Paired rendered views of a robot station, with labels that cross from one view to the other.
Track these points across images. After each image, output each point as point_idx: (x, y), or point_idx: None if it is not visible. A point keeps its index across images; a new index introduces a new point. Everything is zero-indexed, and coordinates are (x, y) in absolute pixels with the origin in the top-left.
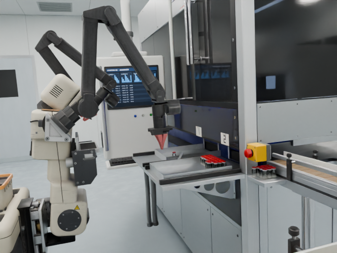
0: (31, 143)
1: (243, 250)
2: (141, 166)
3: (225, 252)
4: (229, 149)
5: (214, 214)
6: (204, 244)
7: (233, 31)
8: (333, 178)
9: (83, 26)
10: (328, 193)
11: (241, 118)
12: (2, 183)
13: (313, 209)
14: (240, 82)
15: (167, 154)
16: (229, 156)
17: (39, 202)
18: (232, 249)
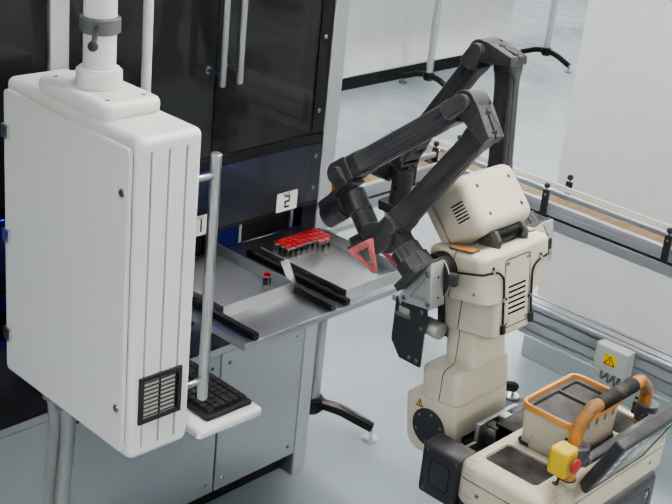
0: (530, 299)
1: (308, 344)
2: (324, 316)
3: (262, 393)
4: (242, 225)
5: (236, 357)
6: (186, 455)
7: (327, 24)
8: (364, 179)
9: (519, 77)
10: (379, 192)
11: (329, 153)
12: (559, 390)
13: None
14: (335, 100)
15: (219, 302)
16: (241, 237)
17: (492, 421)
18: (280, 370)
